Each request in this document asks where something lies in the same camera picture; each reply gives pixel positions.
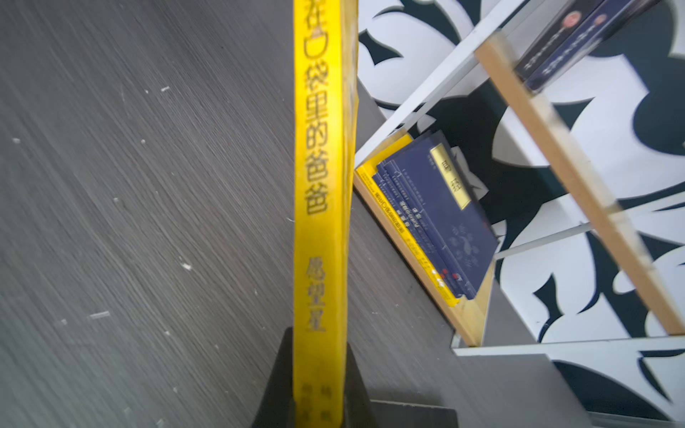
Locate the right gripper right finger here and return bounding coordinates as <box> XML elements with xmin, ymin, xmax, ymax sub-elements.
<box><xmin>342</xmin><ymin>344</ymin><xmax>377</xmax><ymax>428</ymax></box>

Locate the purple Guiguzi portrait book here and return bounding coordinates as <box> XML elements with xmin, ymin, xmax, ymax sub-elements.
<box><xmin>522</xmin><ymin>1</ymin><xmax>656</xmax><ymax>93</ymax></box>

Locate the navy book with figures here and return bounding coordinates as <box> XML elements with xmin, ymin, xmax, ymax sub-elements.
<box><xmin>372</xmin><ymin>173</ymin><xmax>460</xmax><ymax>308</ymax></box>
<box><xmin>375</xmin><ymin>167</ymin><xmax>464</xmax><ymax>299</ymax></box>

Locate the white wooden bookshelf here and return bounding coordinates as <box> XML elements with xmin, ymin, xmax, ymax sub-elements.
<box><xmin>360</xmin><ymin>1</ymin><xmax>684</xmax><ymax>346</ymax></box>

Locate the yellow cartoon cover book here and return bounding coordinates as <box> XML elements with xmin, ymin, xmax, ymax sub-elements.
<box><xmin>293</xmin><ymin>0</ymin><xmax>359</xmax><ymax>427</ymax></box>

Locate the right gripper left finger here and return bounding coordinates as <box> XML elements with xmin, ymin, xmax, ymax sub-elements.
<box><xmin>252</xmin><ymin>327</ymin><xmax>295</xmax><ymax>428</ymax></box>

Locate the black book leaning on shelf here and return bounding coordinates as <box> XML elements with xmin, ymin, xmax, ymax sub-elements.
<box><xmin>514</xmin><ymin>0</ymin><xmax>603</xmax><ymax>81</ymax></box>

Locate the navy Yijing book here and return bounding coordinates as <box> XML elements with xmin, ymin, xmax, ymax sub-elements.
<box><xmin>376</xmin><ymin>131</ymin><xmax>498</xmax><ymax>301</ymax></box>

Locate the yellow book in shelf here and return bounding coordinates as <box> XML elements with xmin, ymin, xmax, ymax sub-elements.
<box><xmin>353</xmin><ymin>131</ymin><xmax>455</xmax><ymax>311</ymax></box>

